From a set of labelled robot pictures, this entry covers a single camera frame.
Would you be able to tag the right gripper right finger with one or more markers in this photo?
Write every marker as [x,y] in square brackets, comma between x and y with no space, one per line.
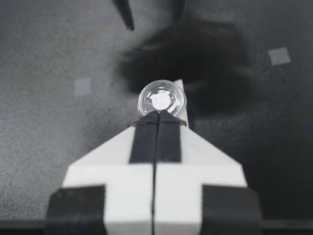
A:
[193,186]

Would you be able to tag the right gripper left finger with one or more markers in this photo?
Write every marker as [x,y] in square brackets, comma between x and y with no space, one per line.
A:
[117,186]

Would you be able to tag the small clear plastic cup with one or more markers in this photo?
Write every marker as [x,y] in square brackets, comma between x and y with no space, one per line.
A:
[161,94]

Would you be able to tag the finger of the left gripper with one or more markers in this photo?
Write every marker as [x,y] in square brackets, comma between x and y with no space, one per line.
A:
[178,9]
[124,12]

